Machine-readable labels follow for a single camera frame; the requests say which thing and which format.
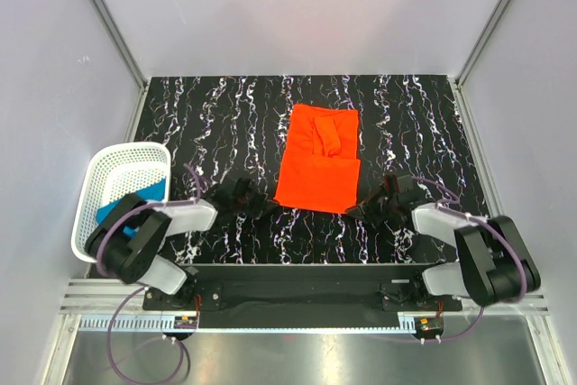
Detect orange t-shirt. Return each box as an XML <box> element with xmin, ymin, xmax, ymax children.
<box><xmin>275</xmin><ymin>104</ymin><xmax>361</xmax><ymax>214</ymax></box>

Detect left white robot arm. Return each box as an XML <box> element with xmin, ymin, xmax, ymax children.
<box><xmin>85</xmin><ymin>178</ymin><xmax>279</xmax><ymax>309</ymax></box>

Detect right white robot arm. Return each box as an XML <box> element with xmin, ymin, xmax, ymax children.
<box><xmin>345</xmin><ymin>188</ymin><xmax>541</xmax><ymax>310</ymax></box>

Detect white plastic laundry basket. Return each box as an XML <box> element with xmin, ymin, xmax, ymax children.
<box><xmin>70</xmin><ymin>142</ymin><xmax>171</xmax><ymax>263</ymax></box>

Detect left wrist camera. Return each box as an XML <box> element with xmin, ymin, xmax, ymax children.
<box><xmin>206</xmin><ymin>177</ymin><xmax>252</xmax><ymax>206</ymax></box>

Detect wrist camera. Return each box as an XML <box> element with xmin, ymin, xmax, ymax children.
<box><xmin>206</xmin><ymin>177</ymin><xmax>252</xmax><ymax>206</ymax></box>
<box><xmin>383</xmin><ymin>174</ymin><xmax>425</xmax><ymax>205</ymax></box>

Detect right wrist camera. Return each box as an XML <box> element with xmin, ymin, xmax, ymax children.
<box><xmin>383</xmin><ymin>174</ymin><xmax>425</xmax><ymax>205</ymax></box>

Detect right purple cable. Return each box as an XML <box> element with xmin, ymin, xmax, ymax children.
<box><xmin>367</xmin><ymin>176</ymin><xmax>528</xmax><ymax>344</ymax></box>

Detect purple cable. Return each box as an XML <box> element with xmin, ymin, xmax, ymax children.
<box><xmin>367</xmin><ymin>176</ymin><xmax>528</xmax><ymax>344</ymax></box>
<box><xmin>94</xmin><ymin>162</ymin><xmax>208</xmax><ymax>384</ymax></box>

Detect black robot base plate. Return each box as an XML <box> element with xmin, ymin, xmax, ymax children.
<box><xmin>143</xmin><ymin>264</ymin><xmax>463</xmax><ymax>323</ymax></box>

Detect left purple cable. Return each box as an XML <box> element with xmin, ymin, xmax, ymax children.
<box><xmin>94</xmin><ymin>162</ymin><xmax>208</xmax><ymax>384</ymax></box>

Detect slotted cable duct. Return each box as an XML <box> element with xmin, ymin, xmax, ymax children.
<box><xmin>79</xmin><ymin>314</ymin><xmax>416</xmax><ymax>335</ymax></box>

